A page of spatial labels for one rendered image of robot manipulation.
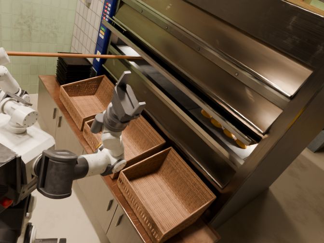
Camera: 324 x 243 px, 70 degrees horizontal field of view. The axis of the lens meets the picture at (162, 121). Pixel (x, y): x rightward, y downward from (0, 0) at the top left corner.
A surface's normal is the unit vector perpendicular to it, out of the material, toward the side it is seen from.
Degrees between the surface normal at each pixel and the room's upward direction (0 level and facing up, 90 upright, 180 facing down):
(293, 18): 90
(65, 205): 0
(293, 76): 70
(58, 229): 0
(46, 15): 90
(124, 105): 24
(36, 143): 0
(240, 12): 90
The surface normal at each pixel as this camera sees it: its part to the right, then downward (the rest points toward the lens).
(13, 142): 0.33, -0.77
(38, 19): 0.60, 0.61
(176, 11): -0.57, -0.13
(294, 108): -0.73, 0.15
